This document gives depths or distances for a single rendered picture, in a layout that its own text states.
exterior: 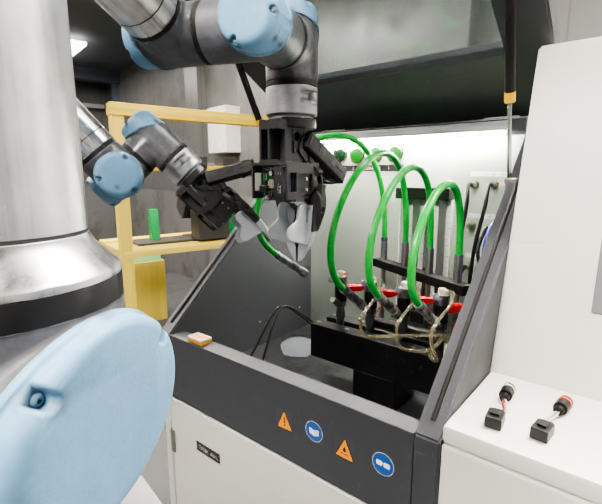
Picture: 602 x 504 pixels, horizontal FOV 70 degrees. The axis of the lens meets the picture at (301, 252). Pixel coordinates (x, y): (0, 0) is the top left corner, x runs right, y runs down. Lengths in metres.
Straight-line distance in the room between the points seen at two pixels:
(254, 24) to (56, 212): 0.36
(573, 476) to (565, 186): 0.45
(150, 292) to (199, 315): 3.01
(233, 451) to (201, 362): 0.20
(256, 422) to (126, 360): 0.71
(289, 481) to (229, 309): 0.47
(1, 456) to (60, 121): 0.14
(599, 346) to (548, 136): 0.36
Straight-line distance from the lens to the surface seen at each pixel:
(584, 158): 0.87
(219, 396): 1.00
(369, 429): 0.75
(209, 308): 1.14
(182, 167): 0.90
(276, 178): 0.61
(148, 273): 4.09
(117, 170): 0.76
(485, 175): 1.13
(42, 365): 0.21
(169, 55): 0.61
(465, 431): 0.68
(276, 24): 0.54
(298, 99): 0.63
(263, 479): 0.99
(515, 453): 0.66
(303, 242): 0.66
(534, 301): 0.84
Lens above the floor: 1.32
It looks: 10 degrees down
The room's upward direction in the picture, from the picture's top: straight up
